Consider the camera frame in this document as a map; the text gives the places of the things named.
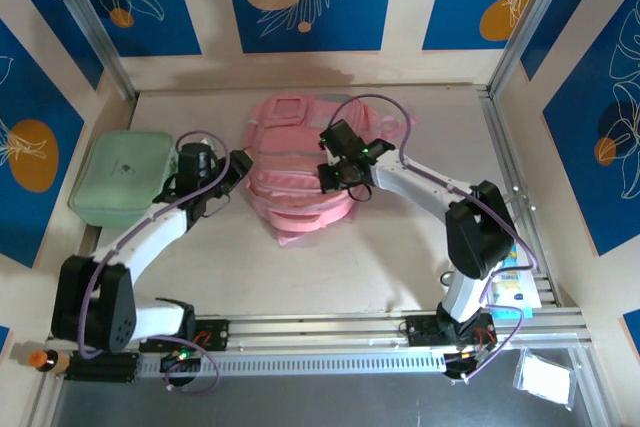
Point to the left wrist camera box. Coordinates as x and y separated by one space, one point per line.
196 164

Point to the blue floral wall poster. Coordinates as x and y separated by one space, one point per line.
560 7
165 22
55 12
575 172

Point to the grey metal plate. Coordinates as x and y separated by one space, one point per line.
325 402

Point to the aluminium front rail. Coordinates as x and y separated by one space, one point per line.
325 327

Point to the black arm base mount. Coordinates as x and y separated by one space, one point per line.
215 334
420 329

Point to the aluminium side rail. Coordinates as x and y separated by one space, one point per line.
497 117

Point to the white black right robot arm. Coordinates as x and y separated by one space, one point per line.
415 184

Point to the white plastic bag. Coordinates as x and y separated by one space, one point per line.
542 377

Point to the brown bottle orange cap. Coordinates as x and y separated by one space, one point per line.
47 361

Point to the aluminium frame post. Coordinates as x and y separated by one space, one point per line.
91 22
528 22

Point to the blue white paper package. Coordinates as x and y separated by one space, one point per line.
510 292

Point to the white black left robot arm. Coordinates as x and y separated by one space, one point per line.
145 237

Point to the mint green zip case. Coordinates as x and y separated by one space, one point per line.
115 177

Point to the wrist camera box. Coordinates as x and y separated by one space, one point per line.
340 139
196 164

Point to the blue poster beige circle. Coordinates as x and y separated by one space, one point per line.
350 22

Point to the pink backpack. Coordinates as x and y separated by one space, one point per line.
295 187

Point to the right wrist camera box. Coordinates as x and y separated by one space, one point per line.
340 139

